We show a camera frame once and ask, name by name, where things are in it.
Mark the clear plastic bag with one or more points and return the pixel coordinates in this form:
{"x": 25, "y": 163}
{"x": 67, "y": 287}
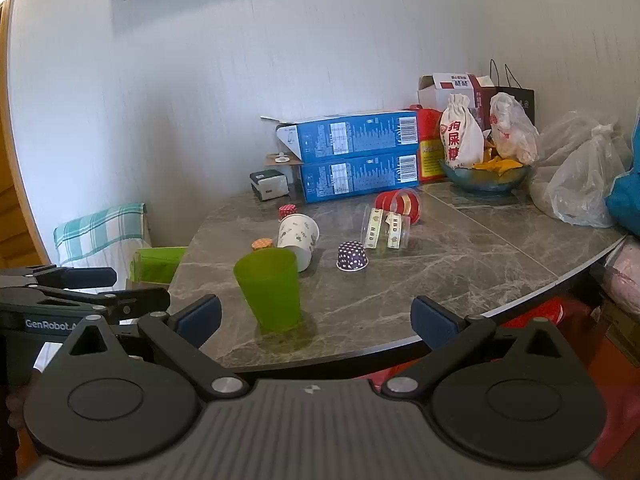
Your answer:
{"x": 580, "y": 185}

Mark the red checked cupcake liner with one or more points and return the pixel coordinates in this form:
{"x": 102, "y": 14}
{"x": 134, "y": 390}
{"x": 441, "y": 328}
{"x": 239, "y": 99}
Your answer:
{"x": 287, "y": 211}

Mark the red packet box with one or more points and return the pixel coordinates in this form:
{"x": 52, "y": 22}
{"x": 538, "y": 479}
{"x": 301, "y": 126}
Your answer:
{"x": 429, "y": 145}

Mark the pink bundle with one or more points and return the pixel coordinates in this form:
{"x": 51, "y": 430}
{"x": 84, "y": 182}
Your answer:
{"x": 622, "y": 275}

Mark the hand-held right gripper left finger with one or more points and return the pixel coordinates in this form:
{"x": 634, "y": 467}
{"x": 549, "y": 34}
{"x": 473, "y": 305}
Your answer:
{"x": 199, "y": 316}

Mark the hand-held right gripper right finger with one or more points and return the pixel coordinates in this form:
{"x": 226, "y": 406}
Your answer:
{"x": 434, "y": 317}

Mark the white red cardboard box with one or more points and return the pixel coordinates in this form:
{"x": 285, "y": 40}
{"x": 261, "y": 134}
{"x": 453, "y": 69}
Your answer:
{"x": 440, "y": 91}

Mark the white plastic bag red print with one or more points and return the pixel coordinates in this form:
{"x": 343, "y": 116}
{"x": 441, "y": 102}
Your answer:
{"x": 512, "y": 130}

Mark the white printed paper cup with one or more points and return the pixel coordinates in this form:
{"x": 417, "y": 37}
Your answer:
{"x": 298, "y": 240}

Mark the black paper bag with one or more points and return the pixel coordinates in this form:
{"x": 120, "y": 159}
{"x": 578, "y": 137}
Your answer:
{"x": 522, "y": 97}

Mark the clear plastic cup striped labels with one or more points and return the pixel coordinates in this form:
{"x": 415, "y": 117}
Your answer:
{"x": 387, "y": 230}

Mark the brown cardboard box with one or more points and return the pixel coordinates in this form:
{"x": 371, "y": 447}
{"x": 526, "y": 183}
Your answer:
{"x": 620, "y": 327}

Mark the chair with teal checked cloth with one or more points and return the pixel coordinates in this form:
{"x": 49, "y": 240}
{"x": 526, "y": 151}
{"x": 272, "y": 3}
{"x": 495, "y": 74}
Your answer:
{"x": 100, "y": 232}

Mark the orange checked cupcake liner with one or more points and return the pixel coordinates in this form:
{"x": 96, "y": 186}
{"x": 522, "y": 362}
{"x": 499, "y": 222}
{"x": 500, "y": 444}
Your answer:
{"x": 262, "y": 244}

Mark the red clear plastic cup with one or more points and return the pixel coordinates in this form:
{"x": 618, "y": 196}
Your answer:
{"x": 400, "y": 204}

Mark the blue cardboard box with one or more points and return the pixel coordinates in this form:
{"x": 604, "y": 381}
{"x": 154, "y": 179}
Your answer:
{"x": 360, "y": 177}

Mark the blue glass bowl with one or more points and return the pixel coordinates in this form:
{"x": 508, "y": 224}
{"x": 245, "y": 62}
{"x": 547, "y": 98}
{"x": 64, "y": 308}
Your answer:
{"x": 482, "y": 180}

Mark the purple polka-dot paper cup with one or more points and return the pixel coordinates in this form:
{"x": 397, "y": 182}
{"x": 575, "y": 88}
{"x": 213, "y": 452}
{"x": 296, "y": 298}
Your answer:
{"x": 352, "y": 257}

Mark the small black white device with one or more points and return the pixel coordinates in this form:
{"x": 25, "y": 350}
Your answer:
{"x": 269, "y": 185}

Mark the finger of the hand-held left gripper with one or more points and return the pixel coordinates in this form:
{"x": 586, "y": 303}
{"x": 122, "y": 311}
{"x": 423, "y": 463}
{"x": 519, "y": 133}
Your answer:
{"x": 90, "y": 277}
{"x": 140, "y": 300}

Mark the red plastic stool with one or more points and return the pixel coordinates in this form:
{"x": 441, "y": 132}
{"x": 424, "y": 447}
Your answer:
{"x": 535, "y": 312}

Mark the green plastic cup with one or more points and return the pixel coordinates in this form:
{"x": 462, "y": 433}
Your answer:
{"x": 270, "y": 292}

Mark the blue cardboard box open flap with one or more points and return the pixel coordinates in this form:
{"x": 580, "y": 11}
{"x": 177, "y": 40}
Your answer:
{"x": 350, "y": 135}

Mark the wooden door frame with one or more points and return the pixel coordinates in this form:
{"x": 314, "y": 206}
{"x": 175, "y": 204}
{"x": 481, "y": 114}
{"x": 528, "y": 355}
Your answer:
{"x": 6, "y": 135}

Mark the yellow snack pieces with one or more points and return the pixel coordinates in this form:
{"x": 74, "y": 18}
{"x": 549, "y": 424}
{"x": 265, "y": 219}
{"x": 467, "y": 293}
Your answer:
{"x": 500, "y": 164}

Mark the blue bag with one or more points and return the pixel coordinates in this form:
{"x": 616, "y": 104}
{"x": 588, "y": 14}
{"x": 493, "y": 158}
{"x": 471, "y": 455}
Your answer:
{"x": 626, "y": 200}

